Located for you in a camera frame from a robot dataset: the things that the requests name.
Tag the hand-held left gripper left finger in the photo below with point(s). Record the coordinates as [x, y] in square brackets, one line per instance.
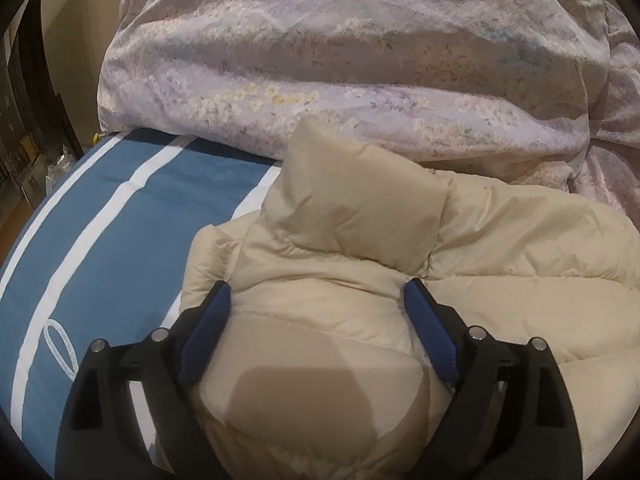
[205, 332]

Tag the beige quilted puffer jacket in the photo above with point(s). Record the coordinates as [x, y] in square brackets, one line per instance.
[500, 270]

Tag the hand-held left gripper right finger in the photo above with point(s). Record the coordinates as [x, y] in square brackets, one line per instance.
[432, 332]

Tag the floral pink duvet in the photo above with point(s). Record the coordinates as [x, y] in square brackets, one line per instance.
[350, 50]

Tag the bed with blue striped sheet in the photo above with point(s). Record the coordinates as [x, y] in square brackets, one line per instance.
[100, 240]

